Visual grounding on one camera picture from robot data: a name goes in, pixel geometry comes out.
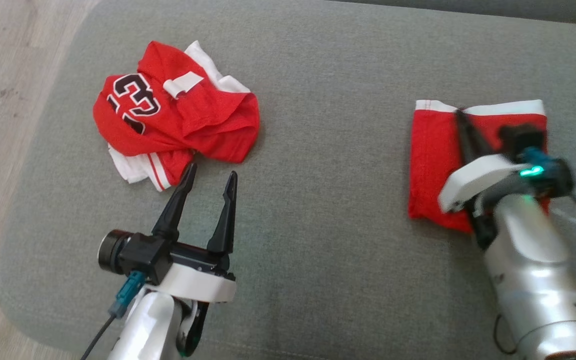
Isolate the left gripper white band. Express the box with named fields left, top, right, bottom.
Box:
left=145, top=162, right=239, bottom=303

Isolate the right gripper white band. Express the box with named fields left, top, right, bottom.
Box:
left=438, top=109, right=531, bottom=213

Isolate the red shorts white waistband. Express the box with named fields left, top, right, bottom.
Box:
left=408, top=99, right=551, bottom=235

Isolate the red basketball jersey number 23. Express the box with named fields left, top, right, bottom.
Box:
left=92, top=40, right=261, bottom=193

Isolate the grey fabric sofa seat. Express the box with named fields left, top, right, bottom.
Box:
left=0, top=0, right=576, bottom=360

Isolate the black cable with teal plug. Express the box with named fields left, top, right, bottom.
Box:
left=80, top=270, right=148, bottom=360

